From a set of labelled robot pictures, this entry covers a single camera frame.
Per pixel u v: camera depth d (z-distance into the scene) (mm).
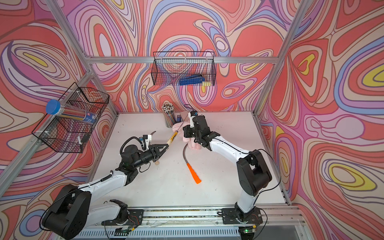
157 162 917
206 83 840
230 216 730
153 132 1078
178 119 1141
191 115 784
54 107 618
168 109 981
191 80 905
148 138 766
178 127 871
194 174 865
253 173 462
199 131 664
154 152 707
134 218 721
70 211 411
